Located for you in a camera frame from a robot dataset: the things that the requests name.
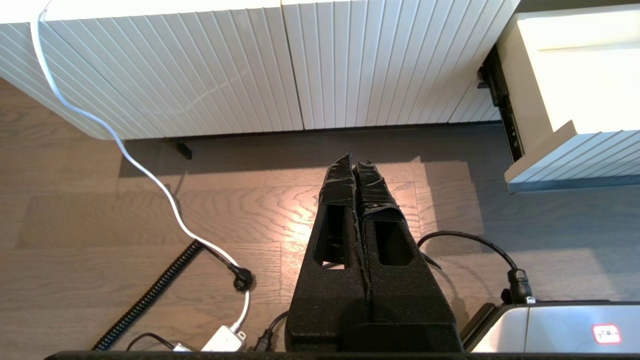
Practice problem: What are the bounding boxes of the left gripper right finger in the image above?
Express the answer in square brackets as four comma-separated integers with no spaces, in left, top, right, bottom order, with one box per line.
[355,160,464,351]

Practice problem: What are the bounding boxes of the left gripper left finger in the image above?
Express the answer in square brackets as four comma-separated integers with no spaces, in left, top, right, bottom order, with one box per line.
[285,152,372,351]

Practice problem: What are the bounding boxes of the white fluted drawer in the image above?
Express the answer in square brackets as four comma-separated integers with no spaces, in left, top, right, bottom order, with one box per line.
[497,2,640,195]

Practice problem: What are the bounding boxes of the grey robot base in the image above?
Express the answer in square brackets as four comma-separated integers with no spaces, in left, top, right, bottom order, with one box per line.
[460,300,640,353]

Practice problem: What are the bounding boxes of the white tv cabinet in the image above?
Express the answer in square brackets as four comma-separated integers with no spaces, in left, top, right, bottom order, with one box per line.
[0,0,521,141]

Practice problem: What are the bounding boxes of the black power plug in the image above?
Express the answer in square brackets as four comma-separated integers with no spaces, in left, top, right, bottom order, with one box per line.
[200,242,256,294]

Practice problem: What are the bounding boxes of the white power adapter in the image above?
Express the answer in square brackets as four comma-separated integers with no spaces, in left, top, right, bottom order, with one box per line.
[200,325,249,352]

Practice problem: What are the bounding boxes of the black floor cable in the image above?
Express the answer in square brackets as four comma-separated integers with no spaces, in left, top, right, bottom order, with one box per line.
[255,231,533,352]

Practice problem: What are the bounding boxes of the black coiled cable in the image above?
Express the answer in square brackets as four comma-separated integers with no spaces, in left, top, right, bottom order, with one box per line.
[92,240,206,351]

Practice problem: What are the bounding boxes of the black drawer slide rail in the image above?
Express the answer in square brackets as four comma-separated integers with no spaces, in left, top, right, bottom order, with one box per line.
[477,45,525,163]

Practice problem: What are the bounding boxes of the thick white power cord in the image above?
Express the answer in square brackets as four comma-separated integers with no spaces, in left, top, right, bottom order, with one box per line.
[29,0,251,331]

